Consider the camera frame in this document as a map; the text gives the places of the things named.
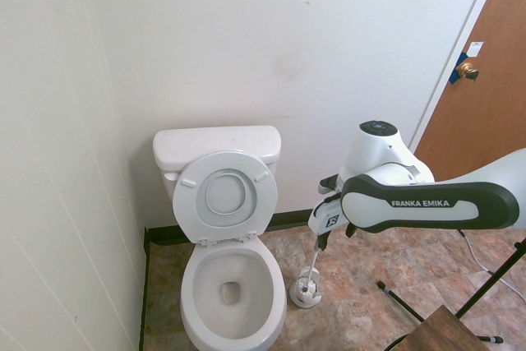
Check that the white toilet brush holder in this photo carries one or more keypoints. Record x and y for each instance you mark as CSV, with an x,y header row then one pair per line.
x,y
299,297

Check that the white tank lid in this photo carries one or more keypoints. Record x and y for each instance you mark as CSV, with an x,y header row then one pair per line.
x,y
213,143

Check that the blue tape strip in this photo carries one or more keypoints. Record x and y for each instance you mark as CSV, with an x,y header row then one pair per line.
x,y
455,76

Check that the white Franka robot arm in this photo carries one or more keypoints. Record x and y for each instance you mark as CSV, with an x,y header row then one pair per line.
x,y
419,203

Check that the brass door knob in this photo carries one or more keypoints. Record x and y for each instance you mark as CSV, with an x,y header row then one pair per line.
x,y
467,69

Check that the white toilet bowl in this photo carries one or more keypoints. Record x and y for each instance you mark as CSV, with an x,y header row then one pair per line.
x,y
197,318

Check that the white toilet lid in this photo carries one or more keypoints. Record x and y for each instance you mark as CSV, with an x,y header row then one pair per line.
x,y
226,195

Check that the black tripod stand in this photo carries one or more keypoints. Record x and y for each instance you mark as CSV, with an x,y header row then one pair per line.
x,y
489,285

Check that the white paper label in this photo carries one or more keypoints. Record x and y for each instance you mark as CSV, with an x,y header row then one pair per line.
x,y
475,49

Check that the dark wooden table top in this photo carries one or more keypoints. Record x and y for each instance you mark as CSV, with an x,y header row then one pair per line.
x,y
444,332

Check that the white toilet brush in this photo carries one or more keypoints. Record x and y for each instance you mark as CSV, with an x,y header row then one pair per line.
x,y
311,266

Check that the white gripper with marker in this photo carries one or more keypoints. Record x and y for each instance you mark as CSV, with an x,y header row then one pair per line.
x,y
324,215

